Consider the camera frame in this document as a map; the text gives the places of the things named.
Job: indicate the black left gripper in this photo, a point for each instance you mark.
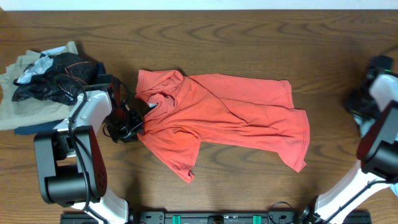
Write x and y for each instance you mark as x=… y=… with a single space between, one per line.
x=137 y=126

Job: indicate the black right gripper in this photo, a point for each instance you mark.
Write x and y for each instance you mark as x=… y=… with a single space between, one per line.
x=349 y=104

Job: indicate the orange-red t-shirt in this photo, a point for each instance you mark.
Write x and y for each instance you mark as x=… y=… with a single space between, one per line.
x=186 y=111

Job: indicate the light blue-grey garment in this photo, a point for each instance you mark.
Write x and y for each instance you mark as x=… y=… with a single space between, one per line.
x=364 y=125

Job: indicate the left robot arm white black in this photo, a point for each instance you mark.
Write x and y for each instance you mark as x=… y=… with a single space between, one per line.
x=70 y=166

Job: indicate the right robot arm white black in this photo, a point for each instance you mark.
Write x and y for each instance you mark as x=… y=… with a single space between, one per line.
x=375 y=168

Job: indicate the navy blue folded garment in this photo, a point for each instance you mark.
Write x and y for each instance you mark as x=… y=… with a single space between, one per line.
x=34 y=129

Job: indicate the black patterned folded garment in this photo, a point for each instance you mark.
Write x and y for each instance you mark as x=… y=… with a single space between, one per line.
x=61 y=82

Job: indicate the beige folded garment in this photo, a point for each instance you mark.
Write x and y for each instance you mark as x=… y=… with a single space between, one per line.
x=27 y=112

